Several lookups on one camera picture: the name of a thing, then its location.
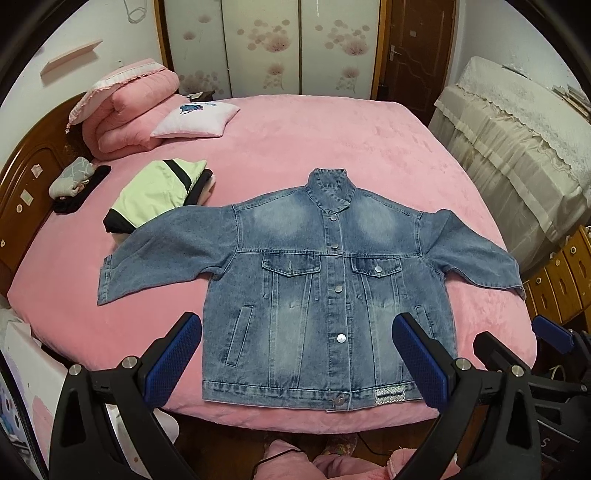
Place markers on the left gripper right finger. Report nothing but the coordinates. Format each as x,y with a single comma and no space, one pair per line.
508,445

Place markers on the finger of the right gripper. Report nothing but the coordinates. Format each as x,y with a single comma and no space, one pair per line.
571,347
496,356

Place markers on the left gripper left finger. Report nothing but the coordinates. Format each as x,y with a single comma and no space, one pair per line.
84,444

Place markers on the blue denim jacket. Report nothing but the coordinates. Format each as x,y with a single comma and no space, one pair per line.
305,285

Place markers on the folded green black clothes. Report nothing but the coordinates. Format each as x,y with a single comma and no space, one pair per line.
159,187

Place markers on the wooden drawer cabinet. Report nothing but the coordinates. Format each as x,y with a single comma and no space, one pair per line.
560,288

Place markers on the cream lace covered furniture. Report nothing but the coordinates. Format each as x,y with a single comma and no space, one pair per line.
526,151

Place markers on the pink bed cover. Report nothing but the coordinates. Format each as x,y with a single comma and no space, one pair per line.
273,142

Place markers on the black cloth on bed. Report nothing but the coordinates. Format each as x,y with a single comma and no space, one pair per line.
71,204

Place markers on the wooden headboard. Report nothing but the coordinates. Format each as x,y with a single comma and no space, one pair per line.
35,163

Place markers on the grey white cloth bundle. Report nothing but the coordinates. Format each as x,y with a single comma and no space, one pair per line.
72,179

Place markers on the brown wooden door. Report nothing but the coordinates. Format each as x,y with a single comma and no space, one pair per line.
414,53

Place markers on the folded pink quilt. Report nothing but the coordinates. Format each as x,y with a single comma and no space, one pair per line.
119,112

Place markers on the white pink pillow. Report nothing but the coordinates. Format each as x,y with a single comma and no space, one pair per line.
196,120

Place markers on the floral wardrobe doors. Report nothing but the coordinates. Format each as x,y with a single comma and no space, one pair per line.
246,48

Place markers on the pink wall shelf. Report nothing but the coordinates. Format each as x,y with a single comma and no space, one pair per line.
70,55

